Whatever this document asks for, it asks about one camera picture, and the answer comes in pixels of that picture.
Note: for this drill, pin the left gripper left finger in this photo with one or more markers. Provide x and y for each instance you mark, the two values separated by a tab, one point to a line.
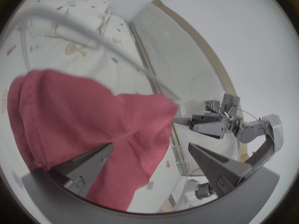
79	169

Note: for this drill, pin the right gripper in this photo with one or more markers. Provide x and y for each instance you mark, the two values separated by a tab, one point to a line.
232	126

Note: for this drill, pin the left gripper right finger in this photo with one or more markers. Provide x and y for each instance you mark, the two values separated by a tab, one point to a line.
219	169

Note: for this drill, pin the red shirt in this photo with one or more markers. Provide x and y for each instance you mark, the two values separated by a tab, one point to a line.
81	111

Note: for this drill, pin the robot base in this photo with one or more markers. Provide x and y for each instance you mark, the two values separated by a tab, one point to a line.
203	191

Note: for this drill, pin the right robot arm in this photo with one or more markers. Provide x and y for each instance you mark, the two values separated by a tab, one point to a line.
274	129

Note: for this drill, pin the bed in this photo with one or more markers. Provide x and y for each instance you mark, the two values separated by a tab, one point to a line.
175	55

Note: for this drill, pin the clear plastic box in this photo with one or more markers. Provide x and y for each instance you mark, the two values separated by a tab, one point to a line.
58	19

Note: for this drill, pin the white printed pillow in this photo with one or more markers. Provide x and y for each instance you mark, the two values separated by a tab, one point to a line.
81	10

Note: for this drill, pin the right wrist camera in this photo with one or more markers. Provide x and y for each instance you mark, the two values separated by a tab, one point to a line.
212	106

